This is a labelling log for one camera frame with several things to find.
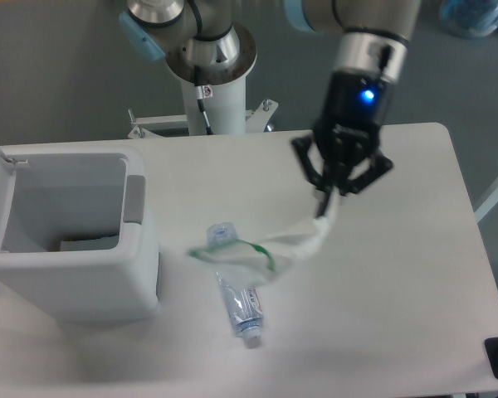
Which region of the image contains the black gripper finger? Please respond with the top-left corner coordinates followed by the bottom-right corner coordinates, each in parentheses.
top-left (290, 133), bottom-right (334, 216)
top-left (338, 151), bottom-right (393, 196)

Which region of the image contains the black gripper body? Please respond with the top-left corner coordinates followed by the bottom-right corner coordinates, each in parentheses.
top-left (313, 70), bottom-right (396, 167)

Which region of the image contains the clear plastic bag green strip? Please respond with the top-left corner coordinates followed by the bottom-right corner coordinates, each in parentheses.
top-left (185, 192), bottom-right (342, 289)

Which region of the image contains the crushed clear plastic bottle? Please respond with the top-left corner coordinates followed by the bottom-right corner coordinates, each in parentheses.
top-left (207, 222), bottom-right (264, 349)

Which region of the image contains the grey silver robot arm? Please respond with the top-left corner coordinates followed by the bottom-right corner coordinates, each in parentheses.
top-left (119, 1), bottom-right (420, 216)

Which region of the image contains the white trash can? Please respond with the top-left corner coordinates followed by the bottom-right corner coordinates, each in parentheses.
top-left (0, 145), bottom-right (160, 322)

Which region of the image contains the blue plastic bag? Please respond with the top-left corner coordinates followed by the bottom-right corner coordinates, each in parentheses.
top-left (437, 1), bottom-right (498, 39)

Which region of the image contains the white pedestal base frame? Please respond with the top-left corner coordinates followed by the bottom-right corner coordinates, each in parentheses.
top-left (127, 99), bottom-right (279, 139)

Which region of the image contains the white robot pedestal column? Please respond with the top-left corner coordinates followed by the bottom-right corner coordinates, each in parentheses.
top-left (165, 22), bottom-right (257, 136)

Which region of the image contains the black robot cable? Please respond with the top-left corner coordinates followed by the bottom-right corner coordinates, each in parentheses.
top-left (193, 65), bottom-right (214, 136)

